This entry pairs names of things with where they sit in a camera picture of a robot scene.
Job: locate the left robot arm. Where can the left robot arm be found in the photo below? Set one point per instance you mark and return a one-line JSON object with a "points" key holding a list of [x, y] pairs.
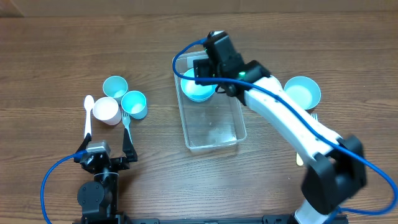
{"points": [[99, 198]]}

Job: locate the white spoon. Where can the white spoon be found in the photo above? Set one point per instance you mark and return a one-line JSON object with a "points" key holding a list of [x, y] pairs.
{"points": [[88, 106]]}

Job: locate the clear plastic container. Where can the clear plastic container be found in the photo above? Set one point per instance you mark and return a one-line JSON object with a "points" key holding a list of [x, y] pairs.
{"points": [[214, 123]]}

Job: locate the green fork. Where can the green fork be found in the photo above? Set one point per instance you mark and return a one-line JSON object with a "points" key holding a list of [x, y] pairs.
{"points": [[126, 122]]}

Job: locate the pink cup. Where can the pink cup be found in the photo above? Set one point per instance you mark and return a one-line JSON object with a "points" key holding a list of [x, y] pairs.
{"points": [[106, 109]]}

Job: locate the light green bowl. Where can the light green bowl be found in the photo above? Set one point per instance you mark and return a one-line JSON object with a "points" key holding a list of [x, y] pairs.
{"points": [[304, 91]]}

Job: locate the white bowl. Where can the white bowl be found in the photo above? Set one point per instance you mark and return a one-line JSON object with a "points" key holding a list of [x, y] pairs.
{"points": [[275, 80]]}

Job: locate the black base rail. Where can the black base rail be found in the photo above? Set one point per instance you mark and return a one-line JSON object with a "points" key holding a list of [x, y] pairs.
{"points": [[266, 219]]}

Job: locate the blue bowl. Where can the blue bowl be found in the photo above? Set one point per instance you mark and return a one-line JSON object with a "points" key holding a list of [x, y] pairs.
{"points": [[196, 93]]}

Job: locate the yellow fork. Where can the yellow fork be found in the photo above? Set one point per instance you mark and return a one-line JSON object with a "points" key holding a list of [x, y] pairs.
{"points": [[299, 160]]}

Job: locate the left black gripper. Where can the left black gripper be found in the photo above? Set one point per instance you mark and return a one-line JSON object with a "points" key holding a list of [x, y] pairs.
{"points": [[129, 149]]}

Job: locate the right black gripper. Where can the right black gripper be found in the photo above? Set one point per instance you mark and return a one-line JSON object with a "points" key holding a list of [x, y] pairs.
{"points": [[203, 71]]}

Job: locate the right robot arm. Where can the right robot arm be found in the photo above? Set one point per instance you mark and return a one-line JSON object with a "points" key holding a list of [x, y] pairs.
{"points": [[335, 166]]}

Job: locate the light blue fork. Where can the light blue fork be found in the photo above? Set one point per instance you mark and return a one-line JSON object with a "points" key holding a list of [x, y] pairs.
{"points": [[315, 116]]}

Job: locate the blue cup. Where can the blue cup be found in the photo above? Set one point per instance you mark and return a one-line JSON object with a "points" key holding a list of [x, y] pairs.
{"points": [[135, 104]]}

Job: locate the green cup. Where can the green cup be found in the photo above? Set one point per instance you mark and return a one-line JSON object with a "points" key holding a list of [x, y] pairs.
{"points": [[115, 87]]}

